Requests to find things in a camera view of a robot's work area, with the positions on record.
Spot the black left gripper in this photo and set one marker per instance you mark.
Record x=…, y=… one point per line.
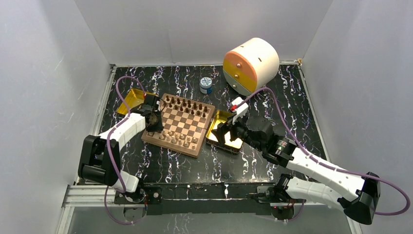
x=159, y=127

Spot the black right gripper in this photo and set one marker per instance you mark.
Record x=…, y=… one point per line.
x=221, y=130

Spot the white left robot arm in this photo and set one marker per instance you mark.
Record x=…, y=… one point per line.
x=100, y=155

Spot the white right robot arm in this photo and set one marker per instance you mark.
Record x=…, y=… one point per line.
x=356, y=195

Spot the gold tin with white pieces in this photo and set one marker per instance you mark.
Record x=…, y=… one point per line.
x=133, y=98

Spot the row of dark chess pieces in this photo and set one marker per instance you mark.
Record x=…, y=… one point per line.
x=178, y=107

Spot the wooden chess board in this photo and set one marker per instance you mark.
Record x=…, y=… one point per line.
x=190, y=127

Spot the empty gold square tin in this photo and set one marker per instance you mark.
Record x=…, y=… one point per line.
x=218, y=134

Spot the small blue white jar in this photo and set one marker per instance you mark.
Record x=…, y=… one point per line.
x=205, y=85

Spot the round pastel drawer cabinet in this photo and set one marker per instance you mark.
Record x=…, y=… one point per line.
x=250, y=66

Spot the aluminium front rail frame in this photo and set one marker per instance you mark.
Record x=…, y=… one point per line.
x=206, y=208

